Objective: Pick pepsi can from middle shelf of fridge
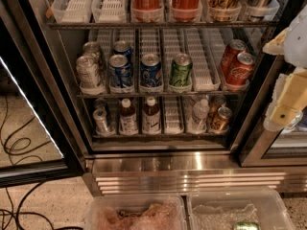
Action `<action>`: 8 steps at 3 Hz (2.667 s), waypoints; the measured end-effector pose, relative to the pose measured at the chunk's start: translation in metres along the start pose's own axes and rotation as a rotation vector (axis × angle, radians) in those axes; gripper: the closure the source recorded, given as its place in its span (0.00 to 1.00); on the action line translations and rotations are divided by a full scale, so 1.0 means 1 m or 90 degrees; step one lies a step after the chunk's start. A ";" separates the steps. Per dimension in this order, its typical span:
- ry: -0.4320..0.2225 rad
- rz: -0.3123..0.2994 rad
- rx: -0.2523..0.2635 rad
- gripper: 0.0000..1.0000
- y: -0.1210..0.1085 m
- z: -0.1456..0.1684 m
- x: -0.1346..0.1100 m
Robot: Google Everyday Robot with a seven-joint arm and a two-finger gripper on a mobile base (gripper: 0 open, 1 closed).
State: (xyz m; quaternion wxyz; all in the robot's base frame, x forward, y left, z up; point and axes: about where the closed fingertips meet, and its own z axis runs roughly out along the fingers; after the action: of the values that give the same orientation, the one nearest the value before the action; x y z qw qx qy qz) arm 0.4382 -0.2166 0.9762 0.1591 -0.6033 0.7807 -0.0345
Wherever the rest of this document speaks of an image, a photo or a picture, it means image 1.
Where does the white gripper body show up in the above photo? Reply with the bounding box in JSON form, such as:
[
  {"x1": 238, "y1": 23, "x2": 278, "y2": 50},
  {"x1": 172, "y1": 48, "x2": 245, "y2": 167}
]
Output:
[{"x1": 284, "y1": 5, "x2": 307, "y2": 68}]

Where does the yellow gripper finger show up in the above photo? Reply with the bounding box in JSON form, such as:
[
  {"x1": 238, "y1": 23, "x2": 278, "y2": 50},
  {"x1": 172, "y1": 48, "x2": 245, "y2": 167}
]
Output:
[
  {"x1": 262, "y1": 28, "x2": 288, "y2": 56},
  {"x1": 263, "y1": 67, "x2": 307, "y2": 131}
]

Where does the blue pepsi can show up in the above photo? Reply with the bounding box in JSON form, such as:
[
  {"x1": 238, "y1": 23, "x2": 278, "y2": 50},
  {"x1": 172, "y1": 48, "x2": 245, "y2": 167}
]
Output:
[
  {"x1": 108, "y1": 55, "x2": 133, "y2": 88},
  {"x1": 113, "y1": 40, "x2": 132, "y2": 61}
]

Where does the rear red coca-cola can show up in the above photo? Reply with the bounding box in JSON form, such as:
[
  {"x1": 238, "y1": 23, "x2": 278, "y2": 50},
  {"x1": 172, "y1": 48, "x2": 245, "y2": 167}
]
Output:
[{"x1": 220, "y1": 39, "x2": 247, "y2": 77}]

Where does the front red coca-cola can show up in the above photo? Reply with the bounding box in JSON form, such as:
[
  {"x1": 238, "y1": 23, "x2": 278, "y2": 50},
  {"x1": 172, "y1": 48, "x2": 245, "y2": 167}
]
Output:
[{"x1": 225, "y1": 52, "x2": 254, "y2": 85}]

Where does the rear gold can bottom shelf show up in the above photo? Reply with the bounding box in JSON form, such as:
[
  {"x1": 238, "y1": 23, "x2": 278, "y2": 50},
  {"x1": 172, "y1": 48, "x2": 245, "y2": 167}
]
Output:
[{"x1": 209, "y1": 95, "x2": 226, "y2": 118}]

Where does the front gold can bottom shelf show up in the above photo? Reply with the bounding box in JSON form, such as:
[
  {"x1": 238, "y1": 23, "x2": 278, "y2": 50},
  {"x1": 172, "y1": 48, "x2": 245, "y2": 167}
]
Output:
[{"x1": 210, "y1": 106, "x2": 232, "y2": 131}]

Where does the empty white tray middle shelf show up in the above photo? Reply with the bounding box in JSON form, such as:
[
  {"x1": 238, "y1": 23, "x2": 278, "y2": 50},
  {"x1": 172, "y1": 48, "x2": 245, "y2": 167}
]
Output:
[{"x1": 185, "y1": 29, "x2": 221, "y2": 92}]

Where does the green soda can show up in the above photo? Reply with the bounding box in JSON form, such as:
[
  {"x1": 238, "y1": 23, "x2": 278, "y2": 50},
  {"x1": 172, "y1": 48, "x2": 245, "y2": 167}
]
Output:
[{"x1": 169, "y1": 53, "x2": 193, "y2": 87}]

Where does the dark blue soda can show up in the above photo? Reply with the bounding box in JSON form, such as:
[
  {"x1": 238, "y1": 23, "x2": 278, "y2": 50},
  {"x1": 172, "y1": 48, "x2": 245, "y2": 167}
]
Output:
[{"x1": 140, "y1": 54, "x2": 162, "y2": 87}]

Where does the green can in bin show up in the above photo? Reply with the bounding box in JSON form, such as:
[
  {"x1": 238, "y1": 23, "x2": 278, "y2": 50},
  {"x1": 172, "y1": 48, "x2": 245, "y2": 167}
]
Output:
[{"x1": 233, "y1": 221, "x2": 261, "y2": 230}]

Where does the steel fridge bottom grille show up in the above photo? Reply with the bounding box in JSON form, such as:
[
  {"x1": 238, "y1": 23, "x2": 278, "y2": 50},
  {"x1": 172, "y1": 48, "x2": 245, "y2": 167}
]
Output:
[{"x1": 83, "y1": 151, "x2": 307, "y2": 196}]

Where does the rear silver soda can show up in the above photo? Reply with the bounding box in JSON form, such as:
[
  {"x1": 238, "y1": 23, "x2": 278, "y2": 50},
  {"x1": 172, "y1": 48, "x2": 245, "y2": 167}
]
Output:
[{"x1": 83, "y1": 41, "x2": 103, "y2": 64}]

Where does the silver soda can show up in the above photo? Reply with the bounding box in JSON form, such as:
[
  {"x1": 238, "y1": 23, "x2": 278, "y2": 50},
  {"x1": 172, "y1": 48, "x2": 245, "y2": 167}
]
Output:
[
  {"x1": 83, "y1": 41, "x2": 103, "y2": 64},
  {"x1": 76, "y1": 56, "x2": 102, "y2": 88}
]

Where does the rear slim silver can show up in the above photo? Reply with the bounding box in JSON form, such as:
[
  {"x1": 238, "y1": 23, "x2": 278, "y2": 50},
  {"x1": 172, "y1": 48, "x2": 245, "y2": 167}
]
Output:
[{"x1": 94, "y1": 98, "x2": 107, "y2": 109}]

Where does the slim silver can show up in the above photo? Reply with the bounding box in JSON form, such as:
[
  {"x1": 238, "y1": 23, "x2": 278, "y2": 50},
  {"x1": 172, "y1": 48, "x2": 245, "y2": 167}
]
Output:
[
  {"x1": 93, "y1": 108, "x2": 110, "y2": 132},
  {"x1": 94, "y1": 98, "x2": 107, "y2": 109}
]

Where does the front silver soda can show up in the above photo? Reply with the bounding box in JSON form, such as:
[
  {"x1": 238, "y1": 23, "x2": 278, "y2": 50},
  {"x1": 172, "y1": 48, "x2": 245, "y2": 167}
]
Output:
[{"x1": 76, "y1": 56, "x2": 102, "y2": 88}]

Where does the front slim silver can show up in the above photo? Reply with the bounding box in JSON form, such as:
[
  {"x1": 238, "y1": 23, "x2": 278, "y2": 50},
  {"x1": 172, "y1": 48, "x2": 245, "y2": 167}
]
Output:
[{"x1": 93, "y1": 108, "x2": 110, "y2": 132}]

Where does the open glass fridge door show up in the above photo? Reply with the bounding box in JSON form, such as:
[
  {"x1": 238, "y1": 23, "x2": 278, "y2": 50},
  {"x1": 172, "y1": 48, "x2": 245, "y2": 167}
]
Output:
[{"x1": 0, "y1": 0, "x2": 84, "y2": 187}]

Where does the clear water bottle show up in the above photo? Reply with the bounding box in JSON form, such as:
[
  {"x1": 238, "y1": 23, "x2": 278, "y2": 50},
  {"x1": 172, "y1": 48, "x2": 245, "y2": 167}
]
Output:
[{"x1": 192, "y1": 99, "x2": 209, "y2": 132}]

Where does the right clear plastic bin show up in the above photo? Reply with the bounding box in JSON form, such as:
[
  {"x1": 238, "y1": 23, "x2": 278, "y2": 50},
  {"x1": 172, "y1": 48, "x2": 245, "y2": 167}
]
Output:
[{"x1": 186, "y1": 188, "x2": 295, "y2": 230}]

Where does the clear plastic bin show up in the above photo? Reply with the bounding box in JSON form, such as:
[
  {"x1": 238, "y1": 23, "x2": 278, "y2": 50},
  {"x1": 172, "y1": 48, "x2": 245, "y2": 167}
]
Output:
[
  {"x1": 83, "y1": 194, "x2": 187, "y2": 230},
  {"x1": 186, "y1": 188, "x2": 295, "y2": 230}
]

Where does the right brown drink bottle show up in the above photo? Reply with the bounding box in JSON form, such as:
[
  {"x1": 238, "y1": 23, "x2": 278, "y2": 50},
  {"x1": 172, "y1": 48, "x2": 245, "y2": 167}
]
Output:
[{"x1": 142, "y1": 97, "x2": 161, "y2": 135}]

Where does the brown drink bottle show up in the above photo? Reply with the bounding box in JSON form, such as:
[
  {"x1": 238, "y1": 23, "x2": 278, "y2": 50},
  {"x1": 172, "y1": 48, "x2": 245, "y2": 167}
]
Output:
[
  {"x1": 142, "y1": 97, "x2": 161, "y2": 135},
  {"x1": 120, "y1": 98, "x2": 138, "y2": 135}
]

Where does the left brown drink bottle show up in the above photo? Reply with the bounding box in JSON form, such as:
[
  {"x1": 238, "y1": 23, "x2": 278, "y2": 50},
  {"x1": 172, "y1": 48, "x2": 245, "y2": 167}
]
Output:
[{"x1": 120, "y1": 98, "x2": 138, "y2": 135}]

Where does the empty white tray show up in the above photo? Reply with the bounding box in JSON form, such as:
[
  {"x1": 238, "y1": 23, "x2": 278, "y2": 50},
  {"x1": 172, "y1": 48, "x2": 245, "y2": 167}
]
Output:
[
  {"x1": 51, "y1": 0, "x2": 92, "y2": 23},
  {"x1": 91, "y1": 0, "x2": 128, "y2": 23}
]

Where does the empty white tray top left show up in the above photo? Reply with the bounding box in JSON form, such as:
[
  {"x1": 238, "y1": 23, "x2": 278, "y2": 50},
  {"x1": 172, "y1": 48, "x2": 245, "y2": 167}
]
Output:
[{"x1": 51, "y1": 0, "x2": 92, "y2": 23}]

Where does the left clear plastic bin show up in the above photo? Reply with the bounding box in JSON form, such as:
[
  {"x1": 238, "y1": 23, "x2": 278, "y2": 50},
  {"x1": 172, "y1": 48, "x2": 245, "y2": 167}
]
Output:
[{"x1": 83, "y1": 194, "x2": 187, "y2": 230}]

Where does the middle wire shelf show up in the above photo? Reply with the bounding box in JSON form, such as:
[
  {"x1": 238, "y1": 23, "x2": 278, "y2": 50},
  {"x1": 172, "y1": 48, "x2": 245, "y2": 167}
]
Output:
[{"x1": 77, "y1": 90, "x2": 247, "y2": 99}]

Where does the wire shelf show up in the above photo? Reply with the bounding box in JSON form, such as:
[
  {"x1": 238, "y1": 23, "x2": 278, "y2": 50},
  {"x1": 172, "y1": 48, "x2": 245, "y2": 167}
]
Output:
[
  {"x1": 77, "y1": 90, "x2": 247, "y2": 99},
  {"x1": 47, "y1": 20, "x2": 278, "y2": 30}
]

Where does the top wire shelf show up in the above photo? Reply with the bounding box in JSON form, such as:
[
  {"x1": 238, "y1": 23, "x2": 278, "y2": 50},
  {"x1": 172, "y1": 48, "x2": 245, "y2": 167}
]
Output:
[{"x1": 47, "y1": 20, "x2": 278, "y2": 30}]

